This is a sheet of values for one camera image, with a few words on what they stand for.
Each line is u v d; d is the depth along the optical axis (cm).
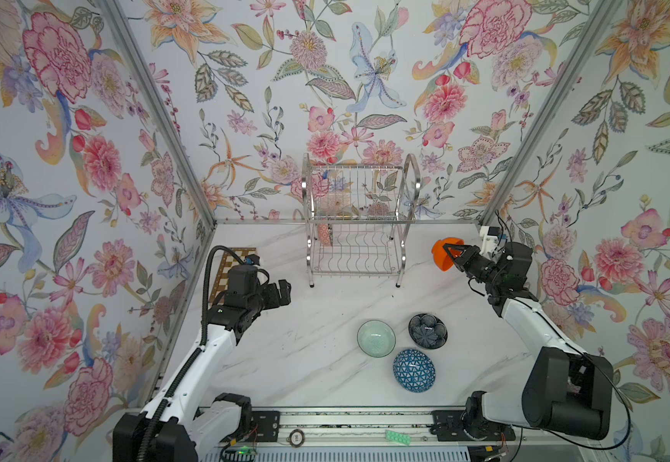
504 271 65
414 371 82
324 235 101
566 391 42
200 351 49
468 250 78
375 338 88
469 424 69
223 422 58
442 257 82
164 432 39
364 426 76
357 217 126
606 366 43
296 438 73
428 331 90
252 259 72
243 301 61
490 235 77
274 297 73
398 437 72
